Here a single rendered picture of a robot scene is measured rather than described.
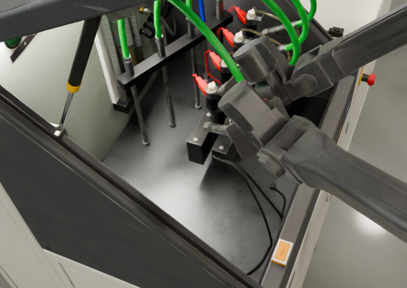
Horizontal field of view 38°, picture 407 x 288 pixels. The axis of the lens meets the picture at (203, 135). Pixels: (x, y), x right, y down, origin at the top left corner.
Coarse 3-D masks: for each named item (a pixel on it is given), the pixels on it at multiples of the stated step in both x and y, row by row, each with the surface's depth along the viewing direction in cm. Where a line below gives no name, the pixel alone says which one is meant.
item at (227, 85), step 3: (240, 69) 113; (243, 75) 114; (231, 78) 112; (234, 78) 112; (246, 78) 114; (228, 81) 112; (231, 81) 112; (234, 81) 112; (225, 84) 111; (228, 84) 112; (231, 84) 112; (234, 84) 112; (252, 84) 109; (255, 84) 108; (222, 87) 112; (225, 87) 111; (228, 87) 112; (231, 87) 112; (225, 90) 111
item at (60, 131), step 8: (88, 24) 68; (96, 24) 68; (88, 32) 69; (96, 32) 70; (80, 40) 71; (88, 40) 70; (80, 48) 72; (88, 48) 72; (80, 56) 74; (88, 56) 75; (72, 64) 77; (80, 64) 76; (72, 72) 78; (80, 72) 78; (72, 80) 80; (80, 80) 80; (72, 88) 82; (72, 96) 85; (64, 112) 90; (64, 120) 93; (56, 128) 96; (64, 128) 96
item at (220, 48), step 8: (168, 0) 97; (176, 0) 96; (184, 8) 96; (192, 16) 95; (120, 24) 118; (200, 24) 95; (120, 32) 120; (208, 32) 95; (120, 40) 123; (208, 40) 95; (216, 40) 95; (216, 48) 95; (224, 48) 95; (128, 56) 127; (224, 56) 95; (232, 64) 95; (232, 72) 96; (240, 72) 96; (240, 80) 96
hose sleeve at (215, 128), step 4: (212, 124) 115; (216, 124) 115; (208, 128) 116; (212, 128) 115; (216, 128) 114; (220, 128) 112; (224, 128) 112; (216, 132) 114; (220, 132) 113; (224, 132) 111
